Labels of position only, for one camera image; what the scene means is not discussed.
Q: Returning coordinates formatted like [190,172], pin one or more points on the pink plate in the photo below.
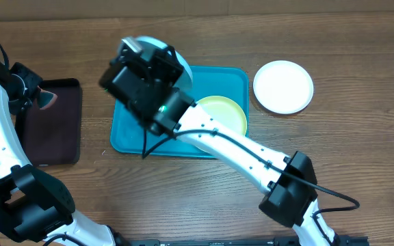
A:
[283,87]

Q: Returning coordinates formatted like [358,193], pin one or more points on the green and orange sponge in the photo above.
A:
[45,99]

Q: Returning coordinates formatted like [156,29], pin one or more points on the light blue plate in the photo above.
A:
[149,44]

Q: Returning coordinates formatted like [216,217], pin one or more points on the yellow plate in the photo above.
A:
[227,112]

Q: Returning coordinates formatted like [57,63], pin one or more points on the black water tray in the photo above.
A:
[52,136]

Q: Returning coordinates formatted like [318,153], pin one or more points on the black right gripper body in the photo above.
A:
[166,57]

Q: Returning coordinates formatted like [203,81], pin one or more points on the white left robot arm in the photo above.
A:
[35,206]

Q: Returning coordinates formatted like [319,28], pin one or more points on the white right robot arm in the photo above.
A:
[288,183]

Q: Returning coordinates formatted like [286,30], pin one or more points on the teal plastic tray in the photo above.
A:
[232,83]

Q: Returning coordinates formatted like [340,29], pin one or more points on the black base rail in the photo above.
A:
[276,241]

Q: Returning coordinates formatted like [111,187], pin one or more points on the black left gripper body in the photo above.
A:
[23,92]

